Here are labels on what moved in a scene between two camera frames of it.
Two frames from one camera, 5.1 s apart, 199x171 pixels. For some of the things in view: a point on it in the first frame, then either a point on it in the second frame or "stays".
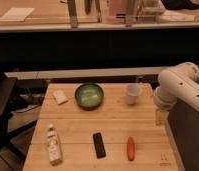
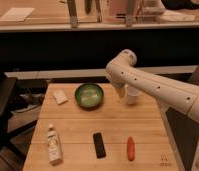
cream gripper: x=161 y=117 to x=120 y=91
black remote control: x=99 y=145 stays
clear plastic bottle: x=55 y=154 stays
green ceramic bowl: x=89 y=96 stays
